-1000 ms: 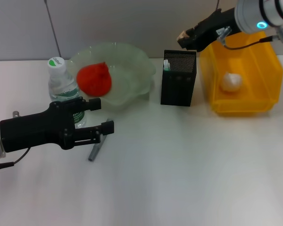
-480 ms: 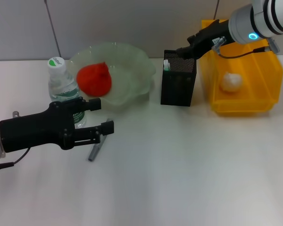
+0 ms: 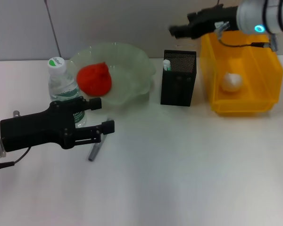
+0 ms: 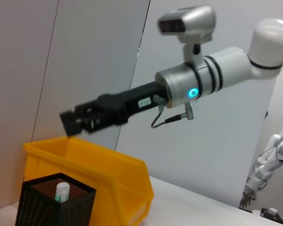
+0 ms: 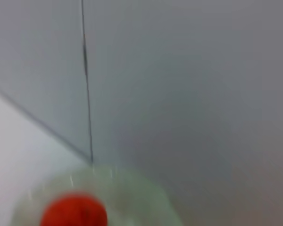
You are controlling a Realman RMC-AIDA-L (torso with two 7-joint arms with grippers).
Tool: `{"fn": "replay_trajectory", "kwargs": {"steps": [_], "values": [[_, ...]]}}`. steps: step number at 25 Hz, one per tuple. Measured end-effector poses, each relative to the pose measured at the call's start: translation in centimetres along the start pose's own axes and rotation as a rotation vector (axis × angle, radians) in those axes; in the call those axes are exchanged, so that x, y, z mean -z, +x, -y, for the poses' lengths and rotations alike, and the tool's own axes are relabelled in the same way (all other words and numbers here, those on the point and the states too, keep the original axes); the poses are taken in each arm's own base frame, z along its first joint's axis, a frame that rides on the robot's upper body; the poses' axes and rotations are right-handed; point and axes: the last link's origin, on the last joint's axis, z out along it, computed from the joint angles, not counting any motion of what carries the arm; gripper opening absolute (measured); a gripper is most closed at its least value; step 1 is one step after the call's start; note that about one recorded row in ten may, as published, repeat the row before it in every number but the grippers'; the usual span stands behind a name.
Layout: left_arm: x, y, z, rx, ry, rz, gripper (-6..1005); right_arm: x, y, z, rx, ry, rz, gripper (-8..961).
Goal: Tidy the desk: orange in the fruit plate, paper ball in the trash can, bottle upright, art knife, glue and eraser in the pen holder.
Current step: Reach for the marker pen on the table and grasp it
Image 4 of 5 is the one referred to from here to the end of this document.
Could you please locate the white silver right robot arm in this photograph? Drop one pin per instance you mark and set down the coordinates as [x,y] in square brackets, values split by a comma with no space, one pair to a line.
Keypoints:
[226,68]

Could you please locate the black mesh pen holder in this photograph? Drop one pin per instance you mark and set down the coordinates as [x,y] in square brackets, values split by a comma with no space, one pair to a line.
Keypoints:
[42,207]

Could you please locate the black box device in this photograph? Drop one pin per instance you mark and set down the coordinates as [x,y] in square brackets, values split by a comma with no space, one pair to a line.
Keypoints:
[272,214]

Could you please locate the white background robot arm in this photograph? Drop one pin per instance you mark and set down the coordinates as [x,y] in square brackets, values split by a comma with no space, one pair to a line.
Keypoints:
[273,155]

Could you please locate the green pen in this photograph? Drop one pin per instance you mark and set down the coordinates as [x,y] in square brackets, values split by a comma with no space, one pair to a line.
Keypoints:
[61,193]

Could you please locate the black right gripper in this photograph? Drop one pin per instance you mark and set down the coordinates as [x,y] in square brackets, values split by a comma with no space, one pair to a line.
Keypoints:
[136,97]

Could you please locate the yellow plastic bin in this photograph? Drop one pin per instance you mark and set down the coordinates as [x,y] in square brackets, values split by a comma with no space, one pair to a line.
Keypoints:
[103,169]

